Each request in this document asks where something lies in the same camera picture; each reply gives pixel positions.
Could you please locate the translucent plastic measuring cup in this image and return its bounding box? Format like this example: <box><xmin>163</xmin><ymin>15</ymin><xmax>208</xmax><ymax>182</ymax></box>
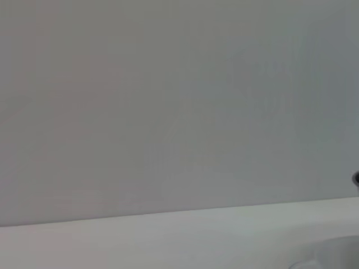
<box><xmin>288</xmin><ymin>235</ymin><xmax>359</xmax><ymax>269</ymax></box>

